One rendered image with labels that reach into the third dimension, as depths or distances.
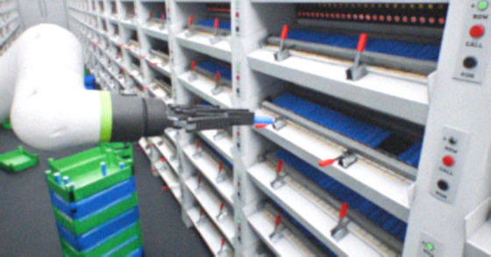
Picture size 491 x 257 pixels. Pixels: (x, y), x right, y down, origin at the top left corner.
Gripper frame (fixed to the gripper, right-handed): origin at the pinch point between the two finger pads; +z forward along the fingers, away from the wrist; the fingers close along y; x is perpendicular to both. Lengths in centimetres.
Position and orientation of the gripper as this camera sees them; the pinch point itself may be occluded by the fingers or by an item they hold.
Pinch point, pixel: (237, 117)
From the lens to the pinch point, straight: 73.1
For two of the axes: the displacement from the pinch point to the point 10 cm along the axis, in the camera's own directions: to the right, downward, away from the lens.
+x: -1.4, 9.6, 2.5
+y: -4.8, -2.9, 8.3
